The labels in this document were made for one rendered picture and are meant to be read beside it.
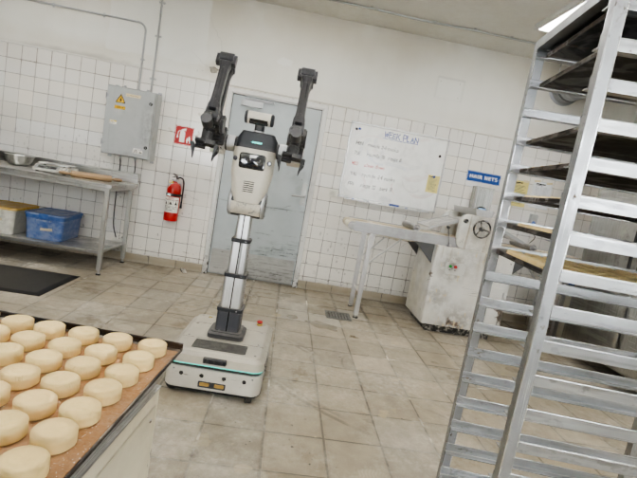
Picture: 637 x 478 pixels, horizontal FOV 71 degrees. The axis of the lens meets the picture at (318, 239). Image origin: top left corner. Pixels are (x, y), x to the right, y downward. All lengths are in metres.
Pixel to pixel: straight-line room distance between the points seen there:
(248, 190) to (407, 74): 3.18
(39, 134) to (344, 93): 3.31
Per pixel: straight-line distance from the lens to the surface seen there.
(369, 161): 5.15
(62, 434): 0.64
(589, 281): 1.26
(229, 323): 2.73
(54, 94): 5.73
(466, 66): 5.58
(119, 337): 0.91
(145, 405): 0.87
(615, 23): 1.27
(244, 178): 2.56
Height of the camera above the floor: 1.26
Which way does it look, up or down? 7 degrees down
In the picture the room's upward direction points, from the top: 10 degrees clockwise
